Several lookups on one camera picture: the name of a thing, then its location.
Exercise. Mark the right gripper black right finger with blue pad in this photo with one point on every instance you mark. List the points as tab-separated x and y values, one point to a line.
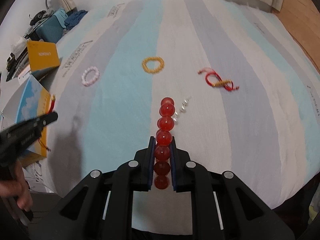
222	205

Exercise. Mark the striped bed sheet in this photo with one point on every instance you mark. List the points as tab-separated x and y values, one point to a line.
120	61

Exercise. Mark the yellow box lid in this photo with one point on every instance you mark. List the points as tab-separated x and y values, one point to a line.
42	55

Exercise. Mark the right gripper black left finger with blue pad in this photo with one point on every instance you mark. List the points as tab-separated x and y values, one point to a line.
100	206

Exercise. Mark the blue clothes pile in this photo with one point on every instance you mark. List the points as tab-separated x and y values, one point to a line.
74	19

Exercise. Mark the person's left hand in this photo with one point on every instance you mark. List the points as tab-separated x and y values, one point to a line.
16	187

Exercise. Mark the red cord bracelet gold bar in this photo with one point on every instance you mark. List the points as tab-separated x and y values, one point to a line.
213	79

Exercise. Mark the teal suitcase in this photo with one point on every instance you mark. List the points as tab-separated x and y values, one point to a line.
51	29

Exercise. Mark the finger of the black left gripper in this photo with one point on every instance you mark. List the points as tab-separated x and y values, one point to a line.
37	123

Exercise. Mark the pearl earrings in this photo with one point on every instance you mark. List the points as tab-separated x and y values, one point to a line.
181	109

